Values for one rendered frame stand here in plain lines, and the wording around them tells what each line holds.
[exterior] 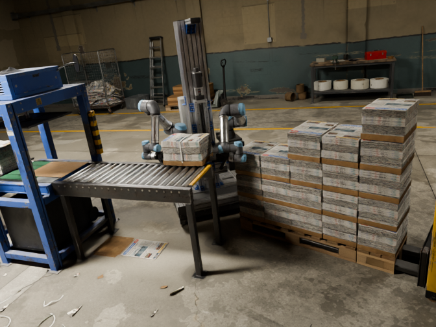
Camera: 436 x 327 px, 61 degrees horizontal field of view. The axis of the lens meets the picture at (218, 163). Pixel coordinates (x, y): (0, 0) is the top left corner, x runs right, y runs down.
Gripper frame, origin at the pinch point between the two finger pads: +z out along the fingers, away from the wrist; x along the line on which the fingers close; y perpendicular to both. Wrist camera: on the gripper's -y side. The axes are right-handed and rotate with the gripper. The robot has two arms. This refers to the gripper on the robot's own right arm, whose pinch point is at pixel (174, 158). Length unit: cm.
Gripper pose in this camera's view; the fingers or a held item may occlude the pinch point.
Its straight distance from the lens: 355.0
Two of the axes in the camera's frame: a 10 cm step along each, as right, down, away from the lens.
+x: 3.4, -2.9, 8.9
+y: -0.8, -9.6, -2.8
